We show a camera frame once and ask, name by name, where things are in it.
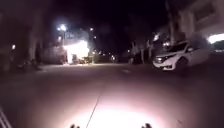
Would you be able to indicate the street lamp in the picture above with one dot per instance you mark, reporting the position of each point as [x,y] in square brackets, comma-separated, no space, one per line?
[62,28]

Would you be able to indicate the white car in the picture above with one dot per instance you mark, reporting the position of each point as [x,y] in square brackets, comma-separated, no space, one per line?
[181,55]

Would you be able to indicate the grey asphalt road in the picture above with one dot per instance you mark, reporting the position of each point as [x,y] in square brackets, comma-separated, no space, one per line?
[110,90]

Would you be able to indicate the robot's own part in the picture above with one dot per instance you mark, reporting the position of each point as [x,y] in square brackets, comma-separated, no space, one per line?
[146,125]
[74,126]

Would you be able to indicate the tree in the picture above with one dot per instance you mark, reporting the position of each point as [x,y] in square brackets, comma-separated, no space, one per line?
[33,36]

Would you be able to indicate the brightly lit building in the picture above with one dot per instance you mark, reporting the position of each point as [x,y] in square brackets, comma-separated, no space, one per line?
[76,48]

